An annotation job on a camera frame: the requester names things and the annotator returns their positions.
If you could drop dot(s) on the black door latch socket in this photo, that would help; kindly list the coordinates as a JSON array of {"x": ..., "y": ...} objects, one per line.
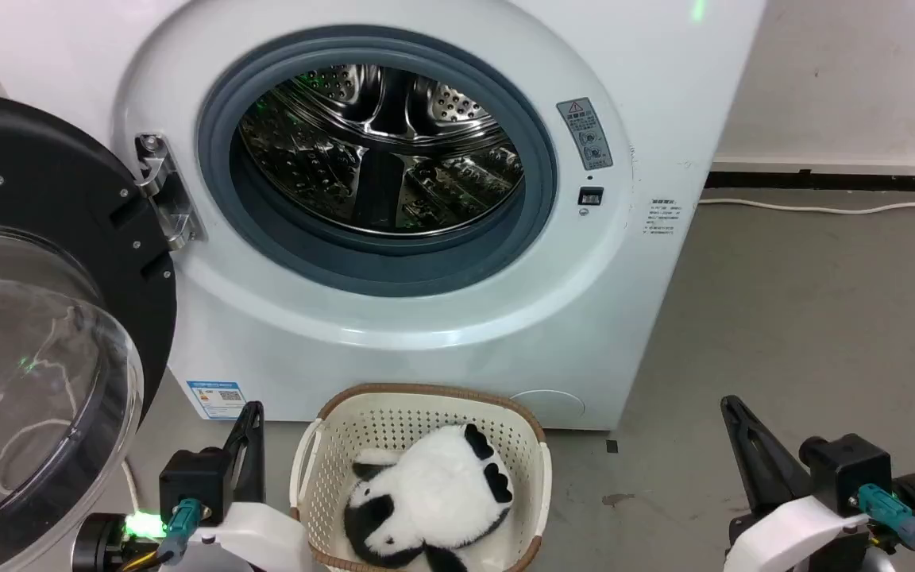
[{"x": 590, "y": 195}]

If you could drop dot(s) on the blue white energy label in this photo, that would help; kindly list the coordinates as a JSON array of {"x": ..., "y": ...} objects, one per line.
[{"x": 216, "y": 400}]

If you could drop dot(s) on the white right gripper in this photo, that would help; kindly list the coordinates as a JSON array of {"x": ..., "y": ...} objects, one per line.
[{"x": 799, "y": 532}]

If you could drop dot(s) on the round white filter cover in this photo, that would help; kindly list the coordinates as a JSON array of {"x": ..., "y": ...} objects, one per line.
[{"x": 549, "y": 405}]

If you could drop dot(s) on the black and white plush panda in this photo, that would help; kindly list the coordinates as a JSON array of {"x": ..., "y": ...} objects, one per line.
[{"x": 434, "y": 485}]

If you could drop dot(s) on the steel washing machine drum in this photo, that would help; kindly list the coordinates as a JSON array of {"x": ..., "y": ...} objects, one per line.
[{"x": 382, "y": 187}]

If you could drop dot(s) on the small white text label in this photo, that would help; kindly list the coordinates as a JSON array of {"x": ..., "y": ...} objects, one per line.
[{"x": 662, "y": 216}]

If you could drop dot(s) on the grey rubber door gasket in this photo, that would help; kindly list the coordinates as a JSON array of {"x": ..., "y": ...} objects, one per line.
[{"x": 218, "y": 199}]

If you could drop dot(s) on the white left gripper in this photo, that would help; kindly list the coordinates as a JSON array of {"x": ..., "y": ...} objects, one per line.
[{"x": 267, "y": 536}]

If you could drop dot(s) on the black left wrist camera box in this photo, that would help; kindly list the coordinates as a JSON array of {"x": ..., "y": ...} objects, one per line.
[{"x": 194, "y": 477}]

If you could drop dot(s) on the cream plastic laundry basket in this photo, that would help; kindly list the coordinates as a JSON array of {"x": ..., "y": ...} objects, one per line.
[{"x": 394, "y": 417}]

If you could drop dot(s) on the black baseboard strip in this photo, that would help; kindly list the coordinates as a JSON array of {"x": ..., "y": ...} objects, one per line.
[{"x": 823, "y": 180}]

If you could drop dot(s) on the grey warning sticker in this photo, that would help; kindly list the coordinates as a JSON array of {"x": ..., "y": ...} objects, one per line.
[{"x": 586, "y": 135}]

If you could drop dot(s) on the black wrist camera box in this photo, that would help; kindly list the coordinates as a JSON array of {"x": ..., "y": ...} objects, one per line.
[
  {"x": 851, "y": 469},
  {"x": 194, "y": 477}
]

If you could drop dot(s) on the white front-load washing machine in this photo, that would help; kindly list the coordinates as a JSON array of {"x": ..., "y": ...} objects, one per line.
[{"x": 624, "y": 318}]

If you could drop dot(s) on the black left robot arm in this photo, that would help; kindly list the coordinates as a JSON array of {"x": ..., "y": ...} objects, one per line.
[{"x": 104, "y": 544}]

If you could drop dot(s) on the black washer door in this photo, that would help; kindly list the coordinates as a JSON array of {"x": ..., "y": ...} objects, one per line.
[{"x": 44, "y": 175}]

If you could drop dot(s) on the metal door hinge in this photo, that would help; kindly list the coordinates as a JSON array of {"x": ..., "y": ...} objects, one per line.
[{"x": 165, "y": 195}]

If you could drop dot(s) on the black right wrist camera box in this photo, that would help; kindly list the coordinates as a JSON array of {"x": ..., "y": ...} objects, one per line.
[{"x": 851, "y": 469}]

